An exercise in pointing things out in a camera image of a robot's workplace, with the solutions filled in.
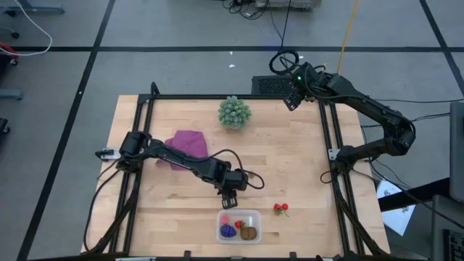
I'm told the purple folded cloth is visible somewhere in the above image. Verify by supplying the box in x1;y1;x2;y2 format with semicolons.
156;129;210;171

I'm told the coiled black cable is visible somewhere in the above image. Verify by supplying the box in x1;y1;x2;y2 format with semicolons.
268;0;301;76

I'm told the red wheeled cart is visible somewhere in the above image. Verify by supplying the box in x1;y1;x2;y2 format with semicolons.
0;41;20;67

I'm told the black keyboard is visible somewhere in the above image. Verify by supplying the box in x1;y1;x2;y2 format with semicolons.
442;228;464;261

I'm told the purple toy grape bunch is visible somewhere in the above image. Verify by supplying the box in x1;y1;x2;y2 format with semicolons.
220;223;238;239

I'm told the grey desk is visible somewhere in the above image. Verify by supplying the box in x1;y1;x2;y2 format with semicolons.
430;194;464;261

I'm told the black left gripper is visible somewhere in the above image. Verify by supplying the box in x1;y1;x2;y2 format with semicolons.
216;183;241;210

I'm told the tangle of black cables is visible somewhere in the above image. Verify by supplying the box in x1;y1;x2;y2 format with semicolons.
221;0;262;21

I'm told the clear plastic tupperware container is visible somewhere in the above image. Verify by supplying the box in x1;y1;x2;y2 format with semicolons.
216;209;262;244

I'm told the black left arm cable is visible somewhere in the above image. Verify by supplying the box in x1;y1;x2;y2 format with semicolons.
197;148;265;191

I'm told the green artificial succulent plant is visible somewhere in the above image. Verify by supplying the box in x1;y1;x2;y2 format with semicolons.
217;95;253;130

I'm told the grey cabinet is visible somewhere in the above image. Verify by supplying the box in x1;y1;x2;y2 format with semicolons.
448;101;464;203

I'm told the black floor cable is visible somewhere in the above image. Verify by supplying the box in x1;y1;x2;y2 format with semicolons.
375;97;464;104

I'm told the silver metal case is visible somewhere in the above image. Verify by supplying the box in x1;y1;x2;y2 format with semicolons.
254;0;323;10

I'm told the black bar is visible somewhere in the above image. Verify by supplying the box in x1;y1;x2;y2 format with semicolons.
378;176;451;213

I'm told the black perforated metal box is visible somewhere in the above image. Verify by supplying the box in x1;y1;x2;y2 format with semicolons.
252;75;295;96

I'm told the red toy cherries pair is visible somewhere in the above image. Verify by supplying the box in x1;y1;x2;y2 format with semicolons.
273;202;290;218

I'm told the yellow cable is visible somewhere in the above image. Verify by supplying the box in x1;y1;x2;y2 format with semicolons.
336;0;360;75

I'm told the brown toy kiwi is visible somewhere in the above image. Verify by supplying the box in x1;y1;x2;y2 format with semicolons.
239;226;258;241

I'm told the grey desk foot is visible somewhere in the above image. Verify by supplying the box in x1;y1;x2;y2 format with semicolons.
4;0;66;16
0;88;24;102

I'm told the white printed paper sheet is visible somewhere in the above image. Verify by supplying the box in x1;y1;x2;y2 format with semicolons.
376;180;417;237

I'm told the white cable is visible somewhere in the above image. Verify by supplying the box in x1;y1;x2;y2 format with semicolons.
0;0;54;57

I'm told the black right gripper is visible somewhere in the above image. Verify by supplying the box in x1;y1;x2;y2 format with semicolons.
283;62;316;112

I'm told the black aluminium table frame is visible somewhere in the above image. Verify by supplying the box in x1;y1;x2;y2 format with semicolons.
81;81;391;261

